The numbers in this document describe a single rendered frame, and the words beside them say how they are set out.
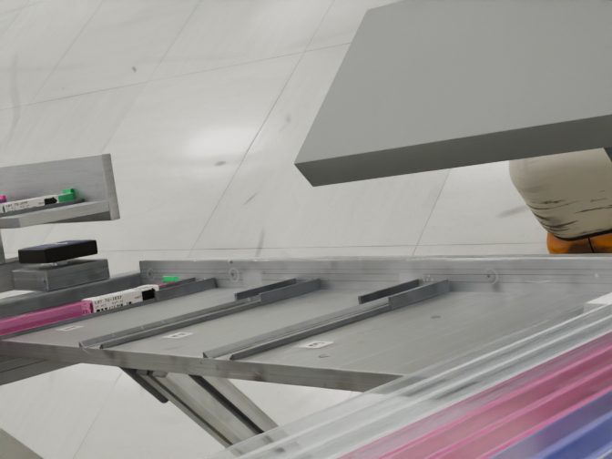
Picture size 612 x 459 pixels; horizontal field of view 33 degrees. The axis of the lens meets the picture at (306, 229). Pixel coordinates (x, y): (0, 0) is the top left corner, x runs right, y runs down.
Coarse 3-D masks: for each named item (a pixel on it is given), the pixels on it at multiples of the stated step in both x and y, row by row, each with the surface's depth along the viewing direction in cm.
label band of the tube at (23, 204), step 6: (36, 198) 102; (42, 198) 102; (48, 198) 103; (54, 198) 103; (6, 204) 99; (12, 204) 100; (18, 204) 100; (24, 204) 101; (30, 204) 101; (36, 204) 102; (42, 204) 102; (48, 204) 103; (6, 210) 99; (12, 210) 100
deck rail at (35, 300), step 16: (128, 272) 88; (64, 288) 83; (80, 288) 84; (96, 288) 85; (112, 288) 86; (128, 288) 87; (0, 304) 78; (16, 304) 79; (32, 304) 80; (48, 304) 81; (0, 368) 78; (16, 368) 79; (32, 368) 80; (48, 368) 81; (0, 384) 78
